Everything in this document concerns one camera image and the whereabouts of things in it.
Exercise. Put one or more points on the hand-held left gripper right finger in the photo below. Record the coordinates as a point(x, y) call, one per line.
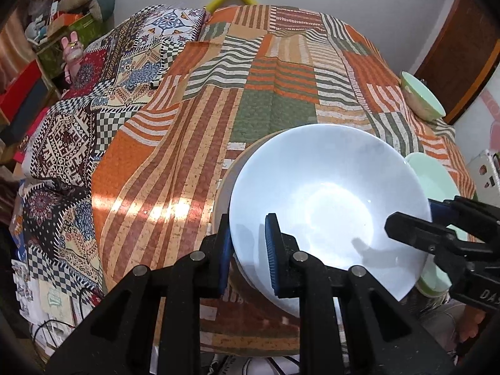
point(271, 254)

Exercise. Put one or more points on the green storage box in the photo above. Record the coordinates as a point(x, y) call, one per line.
point(54, 50)

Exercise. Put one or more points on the orange striped patchwork blanket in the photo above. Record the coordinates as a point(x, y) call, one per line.
point(273, 86)

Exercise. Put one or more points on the white patterned box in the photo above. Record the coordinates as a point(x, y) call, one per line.
point(486, 174)

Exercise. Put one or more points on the red box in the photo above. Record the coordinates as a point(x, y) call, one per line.
point(19, 90)

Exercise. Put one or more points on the white paper with green print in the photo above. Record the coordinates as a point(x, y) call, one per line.
point(54, 300)

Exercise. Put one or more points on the green plate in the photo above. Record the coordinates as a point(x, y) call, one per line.
point(431, 179)

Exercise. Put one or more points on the pink rabbit toy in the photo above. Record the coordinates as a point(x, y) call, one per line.
point(73, 52)

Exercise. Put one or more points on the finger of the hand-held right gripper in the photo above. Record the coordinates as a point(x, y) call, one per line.
point(465, 211)
point(414, 232)

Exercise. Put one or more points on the green bowl with beige outside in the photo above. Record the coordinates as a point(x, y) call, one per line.
point(424, 95)

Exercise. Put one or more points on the multicolour patterned patchwork blanket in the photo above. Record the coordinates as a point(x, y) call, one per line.
point(78, 125)

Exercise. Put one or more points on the white bowl with dark spots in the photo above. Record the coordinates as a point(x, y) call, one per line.
point(328, 211)

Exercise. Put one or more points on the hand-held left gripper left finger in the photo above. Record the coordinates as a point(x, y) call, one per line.
point(224, 254)

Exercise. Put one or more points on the person's right hand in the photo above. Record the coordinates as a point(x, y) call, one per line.
point(472, 320)

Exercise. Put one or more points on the brown wooden door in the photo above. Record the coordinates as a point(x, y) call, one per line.
point(457, 54)

